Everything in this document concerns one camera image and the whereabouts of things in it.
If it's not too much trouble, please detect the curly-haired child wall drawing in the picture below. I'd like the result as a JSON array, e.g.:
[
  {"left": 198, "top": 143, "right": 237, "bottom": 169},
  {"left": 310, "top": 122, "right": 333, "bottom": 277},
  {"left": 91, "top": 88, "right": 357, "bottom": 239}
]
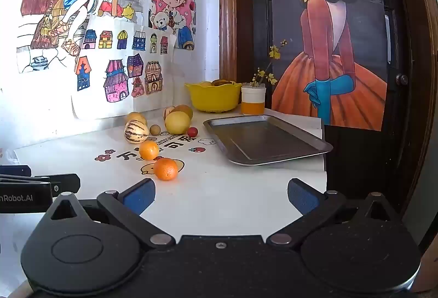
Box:
[{"left": 147, "top": 0, "right": 199, "bottom": 52}]

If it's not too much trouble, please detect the orange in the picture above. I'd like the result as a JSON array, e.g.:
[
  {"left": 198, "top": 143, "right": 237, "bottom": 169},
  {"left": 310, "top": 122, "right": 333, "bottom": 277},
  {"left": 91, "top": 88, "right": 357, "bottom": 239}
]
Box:
[
  {"left": 153, "top": 157, "right": 179, "bottom": 181},
  {"left": 139, "top": 141, "right": 160, "bottom": 161}
]

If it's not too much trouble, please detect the metal tray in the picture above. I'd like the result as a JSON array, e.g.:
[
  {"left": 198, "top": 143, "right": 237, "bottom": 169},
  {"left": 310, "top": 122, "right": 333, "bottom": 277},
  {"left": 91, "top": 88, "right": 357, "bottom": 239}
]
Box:
[{"left": 203, "top": 115, "right": 333, "bottom": 167}]

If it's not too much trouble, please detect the white printed table cover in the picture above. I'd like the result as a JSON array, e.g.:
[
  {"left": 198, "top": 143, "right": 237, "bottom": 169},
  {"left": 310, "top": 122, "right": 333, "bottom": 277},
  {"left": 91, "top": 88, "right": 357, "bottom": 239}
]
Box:
[{"left": 14, "top": 106, "right": 325, "bottom": 240}]

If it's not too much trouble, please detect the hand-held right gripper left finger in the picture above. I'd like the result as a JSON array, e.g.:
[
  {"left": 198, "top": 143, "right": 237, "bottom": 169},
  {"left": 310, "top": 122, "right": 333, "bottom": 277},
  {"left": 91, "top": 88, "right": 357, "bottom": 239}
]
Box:
[{"left": 44, "top": 178, "right": 177, "bottom": 249}]

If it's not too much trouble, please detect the yellow flower sprig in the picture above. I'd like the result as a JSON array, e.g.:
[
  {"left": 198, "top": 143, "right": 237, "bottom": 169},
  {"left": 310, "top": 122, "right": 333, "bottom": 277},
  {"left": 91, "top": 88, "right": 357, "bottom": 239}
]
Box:
[{"left": 251, "top": 39, "right": 289, "bottom": 87}]

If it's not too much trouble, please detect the colourful houses wall drawing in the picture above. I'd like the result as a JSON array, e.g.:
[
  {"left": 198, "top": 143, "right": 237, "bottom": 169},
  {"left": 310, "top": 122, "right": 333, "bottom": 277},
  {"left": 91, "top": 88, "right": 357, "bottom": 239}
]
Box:
[{"left": 70, "top": 15, "right": 178, "bottom": 121}]

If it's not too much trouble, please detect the tan yellow fruit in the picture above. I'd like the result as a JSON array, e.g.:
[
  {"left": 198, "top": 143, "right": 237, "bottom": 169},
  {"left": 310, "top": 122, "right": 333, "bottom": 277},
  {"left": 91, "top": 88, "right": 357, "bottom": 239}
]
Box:
[{"left": 126, "top": 112, "right": 148, "bottom": 127}]

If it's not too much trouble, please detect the white and orange cup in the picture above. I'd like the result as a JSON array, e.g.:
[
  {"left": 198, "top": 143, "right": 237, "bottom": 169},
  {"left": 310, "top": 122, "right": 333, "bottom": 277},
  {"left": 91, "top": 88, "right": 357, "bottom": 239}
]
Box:
[{"left": 240, "top": 84, "right": 266, "bottom": 115}]

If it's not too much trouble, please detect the large yellow fruit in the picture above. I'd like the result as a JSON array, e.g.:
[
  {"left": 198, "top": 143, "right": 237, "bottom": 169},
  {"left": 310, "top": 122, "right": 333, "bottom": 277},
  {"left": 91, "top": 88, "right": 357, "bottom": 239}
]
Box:
[{"left": 165, "top": 111, "right": 191, "bottom": 135}]

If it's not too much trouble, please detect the orange dress wall poster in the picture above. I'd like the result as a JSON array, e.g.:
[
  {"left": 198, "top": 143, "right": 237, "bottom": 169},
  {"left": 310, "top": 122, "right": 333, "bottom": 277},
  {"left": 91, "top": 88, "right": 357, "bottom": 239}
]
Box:
[{"left": 267, "top": 0, "right": 389, "bottom": 132}]

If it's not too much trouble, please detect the black door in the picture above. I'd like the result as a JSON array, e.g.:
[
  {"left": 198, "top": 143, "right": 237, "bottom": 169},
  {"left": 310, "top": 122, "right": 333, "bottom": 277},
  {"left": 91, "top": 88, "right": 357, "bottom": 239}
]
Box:
[{"left": 236, "top": 0, "right": 413, "bottom": 210}]

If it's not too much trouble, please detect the yellow plastic bowl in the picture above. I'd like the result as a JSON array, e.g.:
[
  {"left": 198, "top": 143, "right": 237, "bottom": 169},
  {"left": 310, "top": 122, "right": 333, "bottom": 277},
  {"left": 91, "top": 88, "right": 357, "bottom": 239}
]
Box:
[{"left": 185, "top": 81, "right": 243, "bottom": 113}]

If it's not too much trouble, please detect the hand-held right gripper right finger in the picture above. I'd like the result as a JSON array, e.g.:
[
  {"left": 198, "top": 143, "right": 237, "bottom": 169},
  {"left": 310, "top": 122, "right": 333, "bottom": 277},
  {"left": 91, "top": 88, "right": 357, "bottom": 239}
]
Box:
[{"left": 267, "top": 178, "right": 399, "bottom": 248}]

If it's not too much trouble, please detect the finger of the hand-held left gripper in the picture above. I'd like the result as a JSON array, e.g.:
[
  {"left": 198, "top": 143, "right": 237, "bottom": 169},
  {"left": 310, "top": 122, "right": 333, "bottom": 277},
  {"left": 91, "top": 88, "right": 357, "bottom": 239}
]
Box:
[
  {"left": 0, "top": 165, "right": 32, "bottom": 177},
  {"left": 0, "top": 174, "right": 81, "bottom": 197}
]

